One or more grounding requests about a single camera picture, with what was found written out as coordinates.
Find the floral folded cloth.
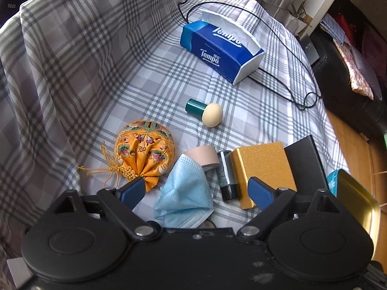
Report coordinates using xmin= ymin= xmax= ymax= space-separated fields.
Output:
xmin=333 ymin=39 xmax=374 ymax=100

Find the beige tape roll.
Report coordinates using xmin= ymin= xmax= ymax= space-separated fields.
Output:
xmin=184 ymin=145 xmax=220 ymax=172

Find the orange embroidered drawstring pouch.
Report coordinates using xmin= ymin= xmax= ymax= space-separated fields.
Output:
xmin=78 ymin=120 xmax=177 ymax=192

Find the gold gift box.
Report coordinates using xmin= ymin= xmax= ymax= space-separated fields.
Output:
xmin=231 ymin=142 xmax=297 ymax=210

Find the black clear cylindrical bottle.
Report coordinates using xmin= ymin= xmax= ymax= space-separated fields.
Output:
xmin=216 ymin=151 xmax=239 ymax=202

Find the grey plaid bed sheet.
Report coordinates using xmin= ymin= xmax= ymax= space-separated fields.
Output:
xmin=1 ymin=0 xmax=347 ymax=289

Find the green handled beige makeup sponge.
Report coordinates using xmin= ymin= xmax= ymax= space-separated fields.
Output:
xmin=185 ymin=99 xmax=223 ymax=128

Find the black box lid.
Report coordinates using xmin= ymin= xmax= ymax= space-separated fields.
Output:
xmin=285 ymin=135 xmax=329 ymax=195

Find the black leather sofa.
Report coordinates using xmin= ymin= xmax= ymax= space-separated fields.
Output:
xmin=307 ymin=0 xmax=387 ymax=140

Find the blue checked folded cloth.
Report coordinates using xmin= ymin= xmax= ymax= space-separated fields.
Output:
xmin=320 ymin=13 xmax=350 ymax=45

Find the potted plant white pot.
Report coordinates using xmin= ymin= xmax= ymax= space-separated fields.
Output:
xmin=284 ymin=0 xmax=312 ymax=35

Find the blue Tempo tissue box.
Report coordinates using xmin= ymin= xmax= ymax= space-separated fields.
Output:
xmin=180 ymin=11 xmax=265 ymax=86

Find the light blue face mask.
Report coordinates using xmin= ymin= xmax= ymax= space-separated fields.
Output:
xmin=154 ymin=154 xmax=214 ymax=228

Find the gold teal metal tray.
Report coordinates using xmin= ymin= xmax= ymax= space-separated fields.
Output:
xmin=327 ymin=169 xmax=381 ymax=257

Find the black cable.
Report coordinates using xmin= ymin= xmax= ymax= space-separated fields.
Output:
xmin=176 ymin=0 xmax=323 ymax=111

